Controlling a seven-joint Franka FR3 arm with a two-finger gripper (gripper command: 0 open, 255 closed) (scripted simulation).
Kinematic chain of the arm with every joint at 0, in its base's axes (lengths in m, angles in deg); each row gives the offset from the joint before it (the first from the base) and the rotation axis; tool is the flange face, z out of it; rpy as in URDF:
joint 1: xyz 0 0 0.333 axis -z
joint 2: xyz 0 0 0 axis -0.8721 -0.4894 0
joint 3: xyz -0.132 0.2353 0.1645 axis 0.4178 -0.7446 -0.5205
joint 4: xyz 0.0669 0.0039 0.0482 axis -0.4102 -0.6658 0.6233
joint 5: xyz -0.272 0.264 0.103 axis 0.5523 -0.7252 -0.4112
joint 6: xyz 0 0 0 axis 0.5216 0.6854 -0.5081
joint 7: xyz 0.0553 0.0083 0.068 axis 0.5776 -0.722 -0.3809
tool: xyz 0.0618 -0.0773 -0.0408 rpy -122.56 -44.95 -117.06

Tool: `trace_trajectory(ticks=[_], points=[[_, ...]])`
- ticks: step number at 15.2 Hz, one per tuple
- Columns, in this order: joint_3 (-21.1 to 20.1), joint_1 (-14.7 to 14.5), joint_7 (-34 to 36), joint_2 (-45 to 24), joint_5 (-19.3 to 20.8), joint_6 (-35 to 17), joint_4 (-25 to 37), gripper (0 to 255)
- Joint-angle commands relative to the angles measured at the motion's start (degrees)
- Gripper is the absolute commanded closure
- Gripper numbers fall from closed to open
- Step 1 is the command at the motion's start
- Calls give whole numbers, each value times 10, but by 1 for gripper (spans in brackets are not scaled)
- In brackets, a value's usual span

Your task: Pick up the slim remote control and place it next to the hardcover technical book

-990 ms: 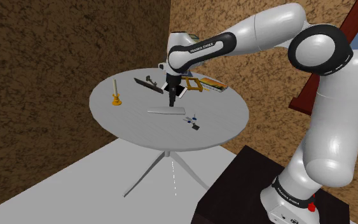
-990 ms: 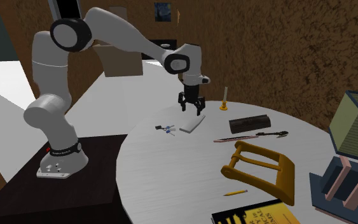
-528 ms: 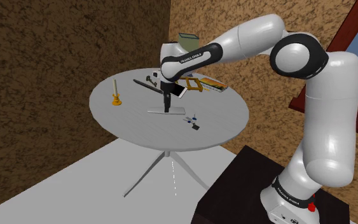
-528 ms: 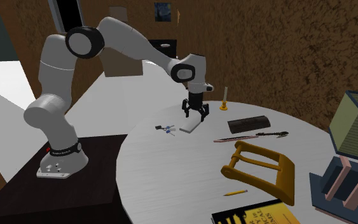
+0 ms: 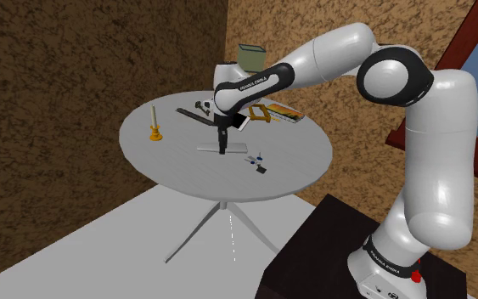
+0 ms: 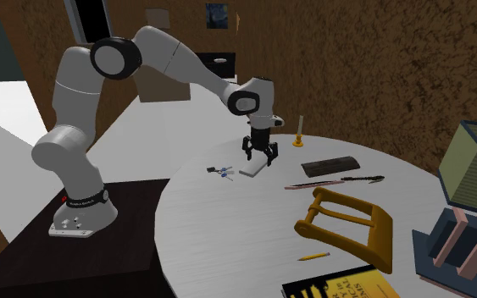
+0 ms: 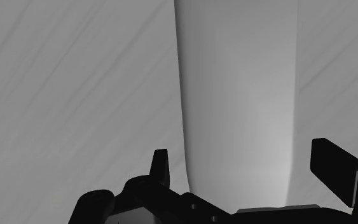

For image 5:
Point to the green open box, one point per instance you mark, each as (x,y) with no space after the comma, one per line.
(251,60)

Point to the dark robot stand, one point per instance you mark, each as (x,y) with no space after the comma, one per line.
(304,265)

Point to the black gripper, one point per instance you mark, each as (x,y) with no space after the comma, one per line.
(222,134)

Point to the flat grey slab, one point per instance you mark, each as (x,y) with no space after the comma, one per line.
(207,147)

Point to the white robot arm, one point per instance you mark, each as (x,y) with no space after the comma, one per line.
(441,157)

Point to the white candle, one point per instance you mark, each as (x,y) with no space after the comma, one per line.
(153,116)

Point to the small black square block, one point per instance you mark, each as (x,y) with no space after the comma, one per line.
(261,169)

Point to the small dark grey tool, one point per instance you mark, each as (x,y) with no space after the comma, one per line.
(202,107)

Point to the small blue grey scissors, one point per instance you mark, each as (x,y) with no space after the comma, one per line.
(255,159)

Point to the yellow wooden frame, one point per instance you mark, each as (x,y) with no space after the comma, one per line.
(264,116)

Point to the round grey table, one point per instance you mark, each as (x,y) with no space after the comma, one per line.
(180,165)

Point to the orange and black book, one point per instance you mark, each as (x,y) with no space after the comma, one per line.
(286,112)

